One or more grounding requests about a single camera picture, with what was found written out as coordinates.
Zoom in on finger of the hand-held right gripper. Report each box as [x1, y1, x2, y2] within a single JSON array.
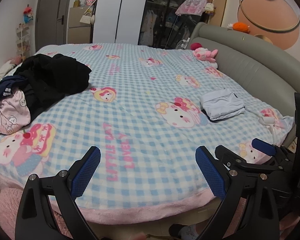
[[251, 138, 294, 165], [214, 145, 275, 173]]

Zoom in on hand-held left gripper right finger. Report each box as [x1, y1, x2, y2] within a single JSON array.
[[195, 146, 284, 240]]

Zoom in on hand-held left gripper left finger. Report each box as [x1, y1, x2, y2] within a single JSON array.
[[15, 146, 102, 240]]

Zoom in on navy striped shorts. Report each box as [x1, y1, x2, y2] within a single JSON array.
[[0, 76, 28, 113]]

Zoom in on black clothes pile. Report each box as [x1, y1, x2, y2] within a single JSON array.
[[14, 53, 92, 123]]

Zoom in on folded light blue garment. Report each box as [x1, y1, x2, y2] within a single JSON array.
[[199, 88, 246, 122]]

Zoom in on person's socked foot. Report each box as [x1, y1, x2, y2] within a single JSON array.
[[169, 224, 199, 240]]

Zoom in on blue checked printed blanket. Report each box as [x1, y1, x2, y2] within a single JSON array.
[[0, 42, 294, 224]]

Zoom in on grey padded headboard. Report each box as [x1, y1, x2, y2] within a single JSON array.
[[190, 22, 297, 140]]

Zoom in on pink printed pajama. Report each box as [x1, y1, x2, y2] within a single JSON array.
[[0, 90, 32, 136]]

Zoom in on orange plush toy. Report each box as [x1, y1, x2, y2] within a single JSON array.
[[227, 22, 250, 33]]

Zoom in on beige drawer cabinet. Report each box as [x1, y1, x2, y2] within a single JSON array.
[[67, 6, 94, 44]]

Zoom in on white shelf rack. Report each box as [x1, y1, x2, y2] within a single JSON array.
[[16, 24, 32, 62]]

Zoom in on cream plush toy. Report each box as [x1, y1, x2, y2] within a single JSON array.
[[204, 2, 216, 15]]

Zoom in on white handbag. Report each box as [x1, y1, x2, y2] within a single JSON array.
[[80, 12, 95, 25]]

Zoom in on pink printed umbrella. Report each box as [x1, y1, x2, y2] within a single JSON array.
[[175, 0, 207, 16]]

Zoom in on grey door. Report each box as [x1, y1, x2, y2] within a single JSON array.
[[35, 0, 74, 53]]

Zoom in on white wardrobe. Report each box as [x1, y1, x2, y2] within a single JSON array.
[[91, 0, 153, 46]]

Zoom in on red and blue plush toy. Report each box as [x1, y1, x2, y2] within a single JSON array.
[[22, 4, 35, 23]]

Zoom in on round peach wall decor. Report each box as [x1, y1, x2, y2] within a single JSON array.
[[237, 0, 300, 50]]

